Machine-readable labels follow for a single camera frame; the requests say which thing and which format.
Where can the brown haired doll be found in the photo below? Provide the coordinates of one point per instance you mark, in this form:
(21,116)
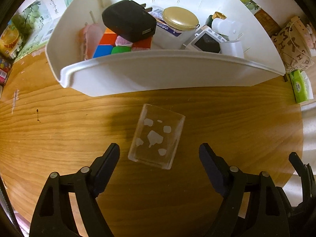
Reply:
(310,36)

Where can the round gold tin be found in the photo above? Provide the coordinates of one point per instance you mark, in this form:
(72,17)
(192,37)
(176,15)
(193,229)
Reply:
(180,18)

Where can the white foam sponge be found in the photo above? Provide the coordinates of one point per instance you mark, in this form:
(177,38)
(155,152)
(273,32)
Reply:
(227,27)

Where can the white toy camera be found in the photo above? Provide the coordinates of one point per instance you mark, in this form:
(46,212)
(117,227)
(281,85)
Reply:
(204,39)

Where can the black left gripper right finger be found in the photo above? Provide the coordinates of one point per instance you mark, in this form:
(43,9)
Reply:
(251,206)

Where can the clear acrylic block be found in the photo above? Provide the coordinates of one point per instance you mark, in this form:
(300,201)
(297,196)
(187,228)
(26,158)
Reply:
(156,137)

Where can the pink correction tape dispenser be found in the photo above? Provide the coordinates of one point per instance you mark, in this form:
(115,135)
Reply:
(89,38)

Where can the red pen holder can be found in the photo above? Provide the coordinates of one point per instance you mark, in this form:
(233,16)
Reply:
(5,70)

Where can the white 33W charger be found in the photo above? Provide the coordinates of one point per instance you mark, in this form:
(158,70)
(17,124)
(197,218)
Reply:
(232,48)

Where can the white plastic storage bin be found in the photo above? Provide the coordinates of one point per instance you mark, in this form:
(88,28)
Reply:
(156,68)

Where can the black power adapter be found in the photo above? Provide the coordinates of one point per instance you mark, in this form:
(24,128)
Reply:
(129,20)

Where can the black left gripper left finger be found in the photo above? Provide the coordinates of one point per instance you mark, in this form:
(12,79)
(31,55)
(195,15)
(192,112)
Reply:
(53,214)

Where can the colourful magic cube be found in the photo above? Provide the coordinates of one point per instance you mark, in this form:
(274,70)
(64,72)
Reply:
(111,43)

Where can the letter print fabric bag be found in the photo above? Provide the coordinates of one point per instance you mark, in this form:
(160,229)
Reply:
(291,44)

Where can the green tissue pack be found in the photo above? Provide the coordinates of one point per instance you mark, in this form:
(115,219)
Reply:
(301,85)

